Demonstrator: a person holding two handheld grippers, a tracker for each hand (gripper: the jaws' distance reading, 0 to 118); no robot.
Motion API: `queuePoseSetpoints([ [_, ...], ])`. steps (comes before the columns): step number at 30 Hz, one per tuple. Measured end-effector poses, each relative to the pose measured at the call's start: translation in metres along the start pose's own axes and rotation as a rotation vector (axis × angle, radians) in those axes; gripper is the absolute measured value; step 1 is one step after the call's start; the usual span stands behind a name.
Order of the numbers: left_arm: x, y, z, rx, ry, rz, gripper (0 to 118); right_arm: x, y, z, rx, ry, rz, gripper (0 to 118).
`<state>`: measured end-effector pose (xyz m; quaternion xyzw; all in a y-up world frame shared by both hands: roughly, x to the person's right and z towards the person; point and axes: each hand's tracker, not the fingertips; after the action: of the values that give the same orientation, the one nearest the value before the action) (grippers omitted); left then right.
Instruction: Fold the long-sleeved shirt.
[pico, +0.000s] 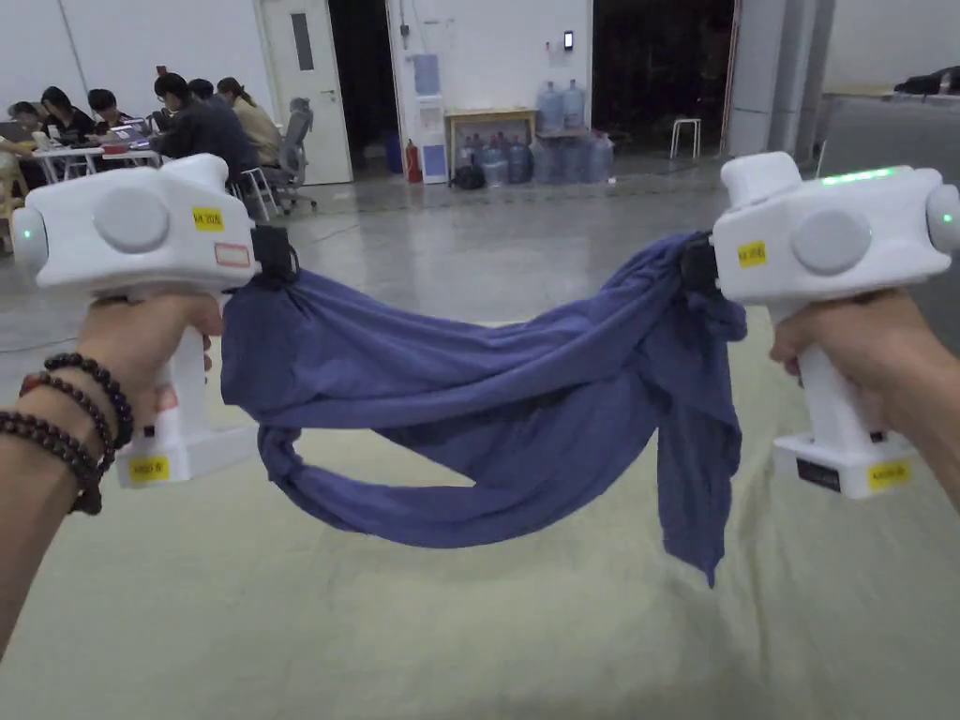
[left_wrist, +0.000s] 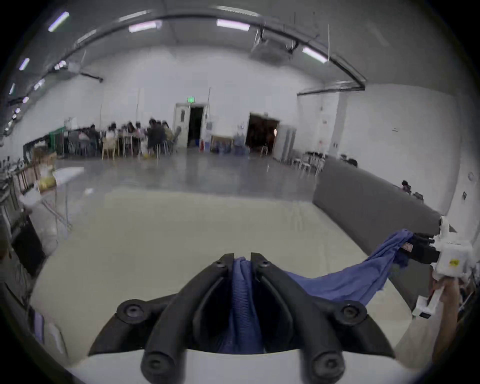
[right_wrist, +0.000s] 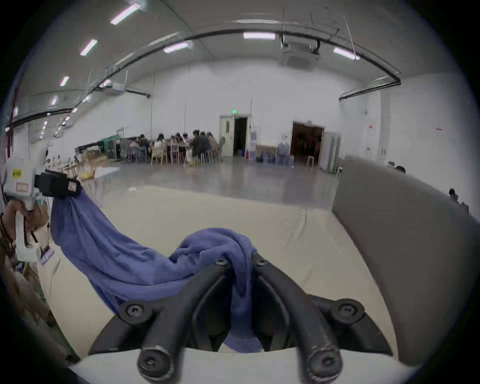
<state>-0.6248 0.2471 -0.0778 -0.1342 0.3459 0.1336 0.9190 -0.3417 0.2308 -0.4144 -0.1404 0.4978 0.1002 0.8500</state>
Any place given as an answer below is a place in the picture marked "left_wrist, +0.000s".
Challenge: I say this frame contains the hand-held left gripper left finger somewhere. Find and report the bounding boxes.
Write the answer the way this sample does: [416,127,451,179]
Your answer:
[89,253,235,383]

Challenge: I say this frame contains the person's right hand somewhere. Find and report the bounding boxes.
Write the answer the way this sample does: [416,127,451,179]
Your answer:
[431,277,461,302]

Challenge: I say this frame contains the grey padded headboard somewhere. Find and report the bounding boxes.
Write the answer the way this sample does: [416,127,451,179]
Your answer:
[312,156,451,320]

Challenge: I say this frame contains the group of people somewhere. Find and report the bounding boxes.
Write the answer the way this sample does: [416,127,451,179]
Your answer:
[64,118,183,161]

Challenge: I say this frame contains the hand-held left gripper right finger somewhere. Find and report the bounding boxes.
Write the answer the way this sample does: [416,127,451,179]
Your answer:
[250,252,395,382]

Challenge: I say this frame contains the person's right forearm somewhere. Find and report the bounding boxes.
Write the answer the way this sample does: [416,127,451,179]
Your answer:
[431,298,463,364]

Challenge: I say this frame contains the blue shirt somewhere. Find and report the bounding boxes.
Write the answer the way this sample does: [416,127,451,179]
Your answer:
[218,229,415,355]

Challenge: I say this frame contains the group of white chairs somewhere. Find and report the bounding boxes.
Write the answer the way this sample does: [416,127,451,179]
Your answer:
[295,151,326,178]

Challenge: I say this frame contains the white folding table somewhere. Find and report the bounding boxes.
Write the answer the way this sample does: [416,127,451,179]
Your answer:
[19,166,86,241]

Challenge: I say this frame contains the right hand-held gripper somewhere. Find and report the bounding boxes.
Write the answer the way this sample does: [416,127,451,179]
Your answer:
[400,215,475,320]

